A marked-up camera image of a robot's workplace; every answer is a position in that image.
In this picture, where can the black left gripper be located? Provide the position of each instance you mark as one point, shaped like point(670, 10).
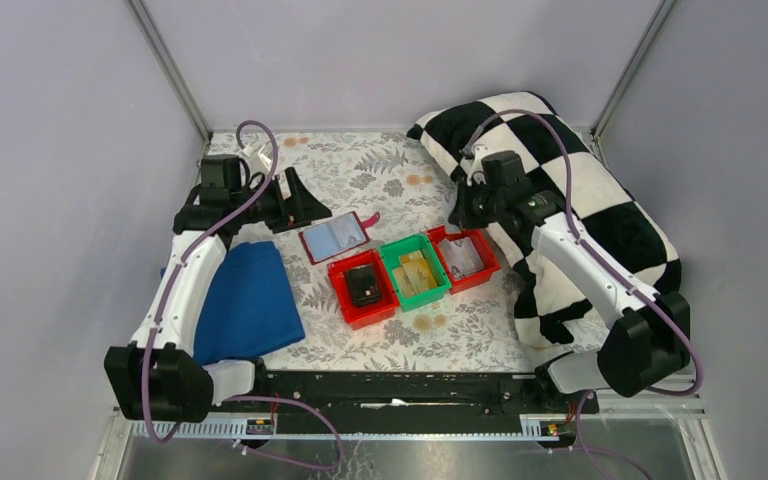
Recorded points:
point(306, 207)

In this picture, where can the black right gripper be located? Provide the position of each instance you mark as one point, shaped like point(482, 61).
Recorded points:
point(461, 215)

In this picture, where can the white card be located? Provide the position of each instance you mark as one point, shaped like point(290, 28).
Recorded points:
point(348, 231)

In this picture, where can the red leather card holder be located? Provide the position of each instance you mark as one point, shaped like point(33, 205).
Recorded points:
point(319, 242)

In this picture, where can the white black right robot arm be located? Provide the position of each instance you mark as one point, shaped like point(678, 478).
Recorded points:
point(647, 337)

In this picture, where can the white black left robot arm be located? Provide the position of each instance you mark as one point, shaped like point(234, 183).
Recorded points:
point(156, 375)

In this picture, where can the white cards in red bin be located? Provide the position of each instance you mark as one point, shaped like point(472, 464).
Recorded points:
point(461, 257)

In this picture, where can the gold cards in green bin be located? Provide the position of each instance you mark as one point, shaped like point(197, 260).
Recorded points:
point(414, 275)

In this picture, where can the black VIP card stack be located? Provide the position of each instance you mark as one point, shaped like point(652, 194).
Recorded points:
point(363, 286)

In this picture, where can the right red plastic bin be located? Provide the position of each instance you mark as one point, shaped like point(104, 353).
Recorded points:
point(491, 264)

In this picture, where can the red plastic bin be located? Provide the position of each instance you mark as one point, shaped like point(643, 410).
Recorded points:
point(357, 318)
point(491, 264)

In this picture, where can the green plastic bin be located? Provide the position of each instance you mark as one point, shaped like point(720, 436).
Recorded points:
point(391, 251)

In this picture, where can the blue folded cloth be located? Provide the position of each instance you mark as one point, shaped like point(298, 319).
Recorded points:
point(250, 309)

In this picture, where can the left red plastic bin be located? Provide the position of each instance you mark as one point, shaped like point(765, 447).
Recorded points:
point(357, 318)

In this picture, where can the black white checkered pillow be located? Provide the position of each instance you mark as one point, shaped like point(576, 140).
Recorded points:
point(553, 157)

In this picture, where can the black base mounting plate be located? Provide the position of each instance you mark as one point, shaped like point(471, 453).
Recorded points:
point(389, 403)

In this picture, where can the aluminium front rail frame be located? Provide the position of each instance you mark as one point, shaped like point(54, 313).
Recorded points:
point(641, 438)

